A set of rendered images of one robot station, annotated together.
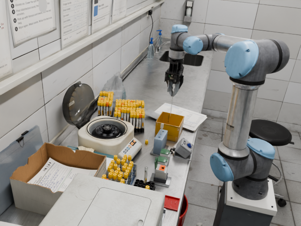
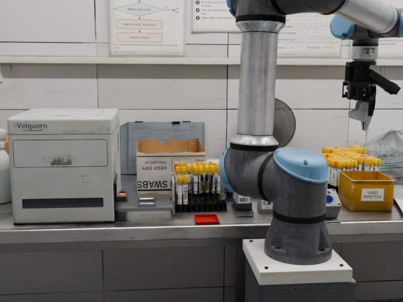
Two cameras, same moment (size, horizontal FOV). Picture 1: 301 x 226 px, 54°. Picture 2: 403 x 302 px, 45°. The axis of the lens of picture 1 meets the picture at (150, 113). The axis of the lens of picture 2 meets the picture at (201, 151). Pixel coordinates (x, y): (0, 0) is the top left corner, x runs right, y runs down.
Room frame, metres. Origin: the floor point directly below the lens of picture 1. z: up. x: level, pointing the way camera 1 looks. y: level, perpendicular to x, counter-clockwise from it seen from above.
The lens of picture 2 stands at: (0.47, -1.38, 1.32)
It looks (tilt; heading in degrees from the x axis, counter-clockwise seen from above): 10 degrees down; 73
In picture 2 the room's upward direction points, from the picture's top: straight up
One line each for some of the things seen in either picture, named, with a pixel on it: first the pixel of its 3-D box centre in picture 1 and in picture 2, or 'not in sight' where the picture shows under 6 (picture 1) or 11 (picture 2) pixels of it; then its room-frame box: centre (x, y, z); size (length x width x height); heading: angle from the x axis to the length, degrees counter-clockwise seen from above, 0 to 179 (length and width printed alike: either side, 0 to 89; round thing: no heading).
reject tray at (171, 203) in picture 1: (170, 202); (205, 219); (0.88, -0.11, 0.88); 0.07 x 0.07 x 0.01; 78
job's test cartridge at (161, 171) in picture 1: (161, 173); (242, 198); (1.01, -0.07, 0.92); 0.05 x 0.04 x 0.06; 78
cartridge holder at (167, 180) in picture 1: (160, 178); (242, 206); (1.01, -0.07, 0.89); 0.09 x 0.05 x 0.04; 78
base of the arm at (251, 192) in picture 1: (251, 178); (298, 230); (0.99, -0.46, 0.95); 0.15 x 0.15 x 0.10
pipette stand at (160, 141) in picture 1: (160, 142); not in sight; (1.25, -0.06, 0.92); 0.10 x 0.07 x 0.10; 163
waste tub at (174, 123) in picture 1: (169, 126); (364, 190); (1.41, -0.11, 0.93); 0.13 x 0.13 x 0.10; 74
